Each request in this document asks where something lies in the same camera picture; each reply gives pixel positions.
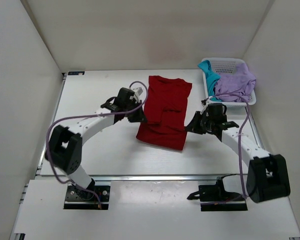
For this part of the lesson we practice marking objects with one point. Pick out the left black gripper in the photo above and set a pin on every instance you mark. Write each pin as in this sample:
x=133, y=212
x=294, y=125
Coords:
x=139, y=117

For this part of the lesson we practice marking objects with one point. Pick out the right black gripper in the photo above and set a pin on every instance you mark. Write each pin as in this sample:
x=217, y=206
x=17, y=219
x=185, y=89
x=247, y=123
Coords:
x=194, y=126

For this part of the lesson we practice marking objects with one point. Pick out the red t-shirt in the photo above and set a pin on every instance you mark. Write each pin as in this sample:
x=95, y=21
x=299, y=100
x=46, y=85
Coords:
x=165, y=110

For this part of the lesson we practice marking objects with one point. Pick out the teal t-shirt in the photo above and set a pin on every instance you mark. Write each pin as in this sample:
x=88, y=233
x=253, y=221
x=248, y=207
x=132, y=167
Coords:
x=210, y=76

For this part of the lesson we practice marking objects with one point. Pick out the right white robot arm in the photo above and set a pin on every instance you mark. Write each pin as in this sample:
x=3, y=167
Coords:
x=267, y=177

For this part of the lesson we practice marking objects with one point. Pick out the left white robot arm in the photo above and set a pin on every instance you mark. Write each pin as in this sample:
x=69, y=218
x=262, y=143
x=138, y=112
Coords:
x=64, y=144

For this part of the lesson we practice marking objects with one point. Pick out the lavender t-shirt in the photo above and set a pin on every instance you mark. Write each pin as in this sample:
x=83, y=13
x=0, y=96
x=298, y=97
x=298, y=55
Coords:
x=235, y=87

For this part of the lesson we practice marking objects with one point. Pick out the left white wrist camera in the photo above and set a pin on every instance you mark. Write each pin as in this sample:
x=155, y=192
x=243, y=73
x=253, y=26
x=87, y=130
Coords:
x=138, y=91

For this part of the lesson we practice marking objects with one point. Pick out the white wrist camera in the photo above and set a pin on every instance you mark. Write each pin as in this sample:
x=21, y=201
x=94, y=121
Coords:
x=205, y=103
x=138, y=91

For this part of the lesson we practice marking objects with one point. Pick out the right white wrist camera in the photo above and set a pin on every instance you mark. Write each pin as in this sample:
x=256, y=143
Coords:
x=205, y=103

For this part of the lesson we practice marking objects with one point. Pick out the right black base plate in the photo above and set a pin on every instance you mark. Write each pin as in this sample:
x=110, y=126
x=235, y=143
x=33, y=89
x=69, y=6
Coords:
x=215, y=198

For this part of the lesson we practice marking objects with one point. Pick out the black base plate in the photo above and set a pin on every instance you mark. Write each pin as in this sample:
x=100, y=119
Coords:
x=76, y=199
x=215, y=198

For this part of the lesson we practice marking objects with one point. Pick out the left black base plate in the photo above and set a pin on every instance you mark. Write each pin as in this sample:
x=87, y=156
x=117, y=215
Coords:
x=76, y=199

